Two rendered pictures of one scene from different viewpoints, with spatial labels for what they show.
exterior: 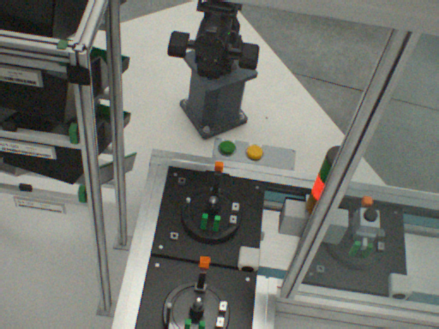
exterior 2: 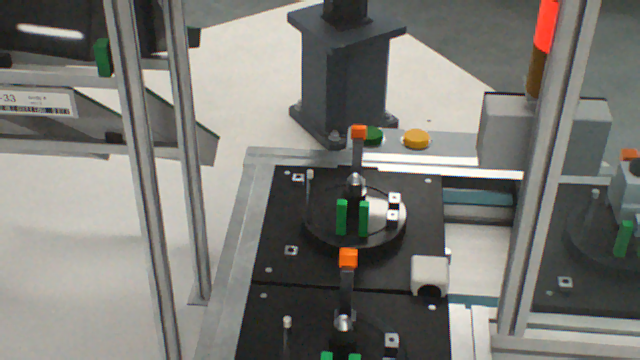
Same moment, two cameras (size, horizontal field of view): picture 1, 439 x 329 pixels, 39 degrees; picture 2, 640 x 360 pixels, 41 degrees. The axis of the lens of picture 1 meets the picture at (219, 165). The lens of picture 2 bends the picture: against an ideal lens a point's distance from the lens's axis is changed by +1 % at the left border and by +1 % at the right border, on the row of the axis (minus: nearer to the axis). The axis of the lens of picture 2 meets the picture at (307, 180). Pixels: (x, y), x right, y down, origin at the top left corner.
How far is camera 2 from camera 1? 0.52 m
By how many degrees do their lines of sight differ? 17
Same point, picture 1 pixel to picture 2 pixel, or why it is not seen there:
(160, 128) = (261, 143)
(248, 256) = (427, 268)
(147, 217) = (242, 235)
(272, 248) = (468, 275)
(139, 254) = (231, 288)
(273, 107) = (437, 108)
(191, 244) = (323, 263)
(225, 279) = (389, 310)
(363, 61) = not seen: hidden behind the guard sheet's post
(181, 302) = (311, 342)
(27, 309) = not seen: outside the picture
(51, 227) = (79, 282)
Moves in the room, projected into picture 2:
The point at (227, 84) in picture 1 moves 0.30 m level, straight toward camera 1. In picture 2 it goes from (360, 40) to (348, 150)
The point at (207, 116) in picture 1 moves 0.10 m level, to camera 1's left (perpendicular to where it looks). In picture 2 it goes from (332, 110) to (273, 106)
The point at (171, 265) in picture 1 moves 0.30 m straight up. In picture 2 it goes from (288, 294) to (284, 78)
